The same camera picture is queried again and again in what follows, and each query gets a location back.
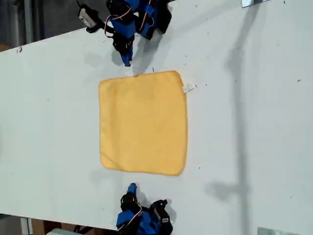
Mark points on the yellow square towel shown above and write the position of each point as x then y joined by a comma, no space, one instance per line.
143,122

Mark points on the white plastic container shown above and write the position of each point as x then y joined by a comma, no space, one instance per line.
61,232

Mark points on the white table leg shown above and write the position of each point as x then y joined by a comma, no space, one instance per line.
25,226

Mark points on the brown board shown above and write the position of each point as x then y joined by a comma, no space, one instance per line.
3,48

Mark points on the black camera mount stalk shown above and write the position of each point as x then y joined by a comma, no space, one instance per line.
159,202
94,29

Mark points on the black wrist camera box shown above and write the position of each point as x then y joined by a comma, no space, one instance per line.
162,216
85,17

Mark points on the grey metal post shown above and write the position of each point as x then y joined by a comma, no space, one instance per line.
28,22

